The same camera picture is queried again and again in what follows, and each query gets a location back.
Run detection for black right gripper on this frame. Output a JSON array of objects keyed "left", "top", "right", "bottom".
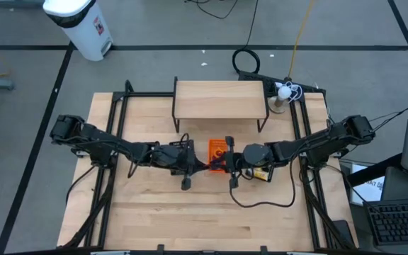
[{"left": 210, "top": 135, "right": 275, "bottom": 191}]

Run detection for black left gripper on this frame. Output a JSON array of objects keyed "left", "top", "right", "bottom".
[{"left": 153, "top": 140, "right": 214, "bottom": 191}]

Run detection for yellow snack pack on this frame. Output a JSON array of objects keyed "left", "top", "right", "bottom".
[{"left": 251, "top": 168, "right": 271, "bottom": 182}]

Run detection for white globe desk lamp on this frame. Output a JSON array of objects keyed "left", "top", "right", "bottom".
[{"left": 268, "top": 84, "right": 293, "bottom": 115}]

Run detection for orange slotted plastic basket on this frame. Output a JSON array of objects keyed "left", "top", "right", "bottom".
[{"left": 207, "top": 137, "right": 234, "bottom": 174}]

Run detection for black slotted plastic basket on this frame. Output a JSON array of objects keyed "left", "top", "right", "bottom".
[
  {"left": 168, "top": 139, "right": 197, "bottom": 177},
  {"left": 245, "top": 165, "right": 278, "bottom": 183}
]

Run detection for wooden shelf riser black legs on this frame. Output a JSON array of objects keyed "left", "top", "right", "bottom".
[{"left": 171, "top": 76, "right": 271, "bottom": 134}]

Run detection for white paper sheet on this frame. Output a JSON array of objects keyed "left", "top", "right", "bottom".
[{"left": 348, "top": 162, "right": 386, "bottom": 207}]

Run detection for white trash can black liner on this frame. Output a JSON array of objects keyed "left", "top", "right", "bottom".
[{"left": 42, "top": 0, "right": 115, "bottom": 62}]

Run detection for black computer keyboard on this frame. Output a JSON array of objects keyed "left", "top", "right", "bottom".
[{"left": 364, "top": 199, "right": 408, "bottom": 248}]

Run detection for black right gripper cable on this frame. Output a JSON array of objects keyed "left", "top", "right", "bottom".
[{"left": 228, "top": 159, "right": 297, "bottom": 209}]

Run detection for black aluminium rig frame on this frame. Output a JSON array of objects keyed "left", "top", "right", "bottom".
[{"left": 57, "top": 79, "right": 356, "bottom": 251}]

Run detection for black coiled floor cable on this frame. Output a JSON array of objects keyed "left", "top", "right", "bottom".
[{"left": 232, "top": 0, "right": 261, "bottom": 75}]

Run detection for white cable bundle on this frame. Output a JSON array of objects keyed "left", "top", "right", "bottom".
[{"left": 273, "top": 81, "right": 303, "bottom": 104}]

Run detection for yellow hanging cable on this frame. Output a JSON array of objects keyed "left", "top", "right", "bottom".
[{"left": 288, "top": 0, "right": 314, "bottom": 81}]

